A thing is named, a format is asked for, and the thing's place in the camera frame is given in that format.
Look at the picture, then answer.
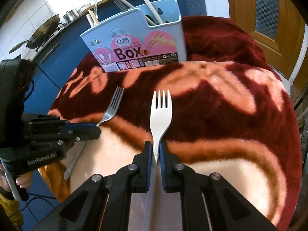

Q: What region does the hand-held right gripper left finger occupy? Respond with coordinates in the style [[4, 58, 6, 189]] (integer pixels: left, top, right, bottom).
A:
[[46, 141, 153, 231]]

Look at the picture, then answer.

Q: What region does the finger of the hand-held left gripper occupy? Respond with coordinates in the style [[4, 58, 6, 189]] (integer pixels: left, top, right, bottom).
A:
[[63, 122, 98, 130], [61, 126, 102, 142]]

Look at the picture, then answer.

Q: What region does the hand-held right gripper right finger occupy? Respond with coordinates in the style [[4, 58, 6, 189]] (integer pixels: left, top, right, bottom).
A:
[[159, 141, 278, 231]]

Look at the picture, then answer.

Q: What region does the metal fork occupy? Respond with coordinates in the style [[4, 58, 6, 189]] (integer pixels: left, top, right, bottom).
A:
[[64, 86, 125, 181]]

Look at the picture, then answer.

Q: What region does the steel knife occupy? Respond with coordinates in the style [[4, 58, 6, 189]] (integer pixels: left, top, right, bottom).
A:
[[94, 0, 100, 26]]

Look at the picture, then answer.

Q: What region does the blue plastic utensil box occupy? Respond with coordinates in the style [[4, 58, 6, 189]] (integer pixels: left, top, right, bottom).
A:
[[79, 0, 187, 73]]

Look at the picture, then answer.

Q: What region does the person's left forearm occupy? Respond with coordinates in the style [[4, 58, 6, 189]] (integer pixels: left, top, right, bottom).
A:
[[0, 188, 20, 222]]

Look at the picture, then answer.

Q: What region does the person's left hand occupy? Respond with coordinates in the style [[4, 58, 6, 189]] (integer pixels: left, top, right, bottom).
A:
[[15, 173, 32, 189]]

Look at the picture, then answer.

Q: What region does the blue kitchen cabinet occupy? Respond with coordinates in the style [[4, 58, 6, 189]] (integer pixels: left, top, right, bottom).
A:
[[23, 0, 208, 117]]

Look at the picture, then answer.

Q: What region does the orange cloth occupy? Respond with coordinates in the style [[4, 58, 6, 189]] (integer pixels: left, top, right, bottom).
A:
[[38, 160, 72, 202]]

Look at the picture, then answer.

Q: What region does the black wok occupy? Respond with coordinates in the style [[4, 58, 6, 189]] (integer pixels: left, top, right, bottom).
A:
[[9, 14, 61, 54]]

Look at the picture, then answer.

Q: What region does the red floral blanket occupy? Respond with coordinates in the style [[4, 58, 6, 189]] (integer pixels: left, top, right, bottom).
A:
[[48, 16, 301, 231]]

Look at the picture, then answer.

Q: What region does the steel pot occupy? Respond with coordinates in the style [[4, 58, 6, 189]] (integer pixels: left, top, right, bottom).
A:
[[63, 8, 82, 24]]

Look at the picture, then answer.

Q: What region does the white plastic stick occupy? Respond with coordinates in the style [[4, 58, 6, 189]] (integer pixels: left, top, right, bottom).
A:
[[138, 0, 162, 25]]

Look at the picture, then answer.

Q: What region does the wooden door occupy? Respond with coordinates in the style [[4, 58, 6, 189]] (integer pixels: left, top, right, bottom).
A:
[[226, 0, 308, 83]]

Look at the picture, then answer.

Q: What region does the black cable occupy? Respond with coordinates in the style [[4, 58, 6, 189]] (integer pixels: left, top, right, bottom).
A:
[[9, 196, 59, 220]]

